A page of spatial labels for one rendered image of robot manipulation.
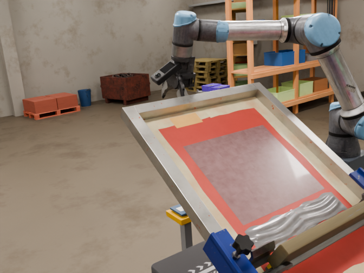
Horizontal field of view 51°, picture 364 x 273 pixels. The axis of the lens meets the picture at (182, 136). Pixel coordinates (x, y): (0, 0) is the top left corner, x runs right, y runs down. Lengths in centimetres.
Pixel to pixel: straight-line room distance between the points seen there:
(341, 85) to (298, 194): 54
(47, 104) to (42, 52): 164
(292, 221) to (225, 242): 25
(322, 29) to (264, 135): 43
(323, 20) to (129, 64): 1014
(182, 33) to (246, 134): 41
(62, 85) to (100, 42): 158
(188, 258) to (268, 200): 50
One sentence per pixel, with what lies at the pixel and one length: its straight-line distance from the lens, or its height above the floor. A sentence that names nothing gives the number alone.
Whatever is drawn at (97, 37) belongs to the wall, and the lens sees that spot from 1101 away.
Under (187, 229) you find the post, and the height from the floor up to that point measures 86.
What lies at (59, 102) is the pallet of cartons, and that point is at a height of 30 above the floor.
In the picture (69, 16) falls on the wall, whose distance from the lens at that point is 1076.
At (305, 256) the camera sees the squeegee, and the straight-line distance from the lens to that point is 101.
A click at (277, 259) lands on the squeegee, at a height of 126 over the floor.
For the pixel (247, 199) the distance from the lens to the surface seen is 109.
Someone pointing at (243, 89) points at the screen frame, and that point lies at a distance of 144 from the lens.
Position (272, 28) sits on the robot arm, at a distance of 158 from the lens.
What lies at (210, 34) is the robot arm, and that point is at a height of 175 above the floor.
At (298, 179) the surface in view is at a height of 131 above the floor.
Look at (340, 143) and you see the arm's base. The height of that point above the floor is 126.
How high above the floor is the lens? 178
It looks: 16 degrees down
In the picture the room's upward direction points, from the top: 4 degrees counter-clockwise
